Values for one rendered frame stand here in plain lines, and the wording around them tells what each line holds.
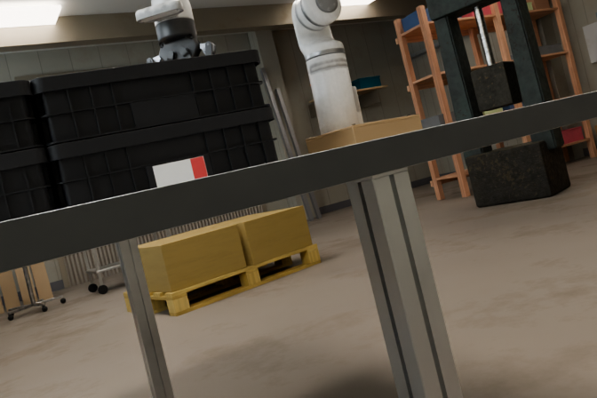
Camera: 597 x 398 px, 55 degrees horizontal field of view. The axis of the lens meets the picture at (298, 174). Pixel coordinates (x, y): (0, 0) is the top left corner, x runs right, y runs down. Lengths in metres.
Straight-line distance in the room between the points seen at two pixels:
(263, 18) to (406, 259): 7.78
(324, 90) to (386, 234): 0.62
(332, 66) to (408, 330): 0.70
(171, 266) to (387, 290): 3.20
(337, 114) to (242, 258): 2.94
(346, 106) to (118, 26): 6.48
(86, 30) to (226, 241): 4.13
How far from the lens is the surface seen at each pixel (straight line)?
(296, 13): 1.36
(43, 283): 7.33
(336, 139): 1.24
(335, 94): 1.29
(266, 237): 4.25
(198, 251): 3.98
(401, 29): 7.53
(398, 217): 0.75
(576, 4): 9.29
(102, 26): 7.60
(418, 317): 0.77
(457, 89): 5.86
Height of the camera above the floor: 0.68
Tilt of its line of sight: level
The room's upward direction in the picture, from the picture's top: 14 degrees counter-clockwise
